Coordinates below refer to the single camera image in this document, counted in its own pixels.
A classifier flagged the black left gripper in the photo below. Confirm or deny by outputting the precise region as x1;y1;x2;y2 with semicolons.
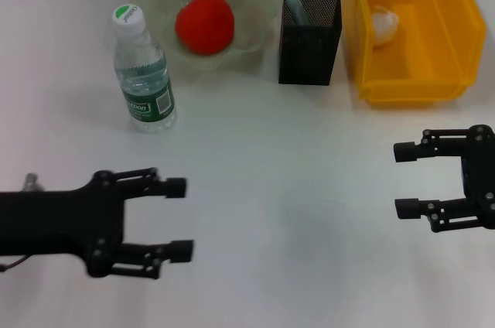
0;167;189;278

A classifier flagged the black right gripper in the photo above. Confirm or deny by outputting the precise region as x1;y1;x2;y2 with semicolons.
393;125;495;234

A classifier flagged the green label water bottle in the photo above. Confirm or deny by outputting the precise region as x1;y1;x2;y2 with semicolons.
111;3;178;134

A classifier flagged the white paper ball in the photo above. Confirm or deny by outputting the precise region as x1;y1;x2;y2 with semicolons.
370;5;400;47

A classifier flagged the red-orange fruit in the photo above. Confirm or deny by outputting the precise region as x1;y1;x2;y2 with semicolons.
174;0;236;55

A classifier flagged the mint green utility knife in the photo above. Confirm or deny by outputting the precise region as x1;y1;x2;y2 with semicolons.
282;0;312;27

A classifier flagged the black mesh pen holder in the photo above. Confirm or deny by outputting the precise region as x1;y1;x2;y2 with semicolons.
278;0;344;85

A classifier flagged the pale green glass fruit bowl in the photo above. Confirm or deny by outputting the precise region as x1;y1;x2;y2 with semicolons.
127;0;276;72

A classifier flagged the yellow plastic bin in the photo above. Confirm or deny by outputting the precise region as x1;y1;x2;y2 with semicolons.
342;0;487;107

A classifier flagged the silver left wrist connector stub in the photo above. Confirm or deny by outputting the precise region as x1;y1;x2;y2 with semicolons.
22;173;46;193

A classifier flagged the left wrist cable with plug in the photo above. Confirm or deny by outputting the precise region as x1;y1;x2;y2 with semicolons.
0;255;30;272

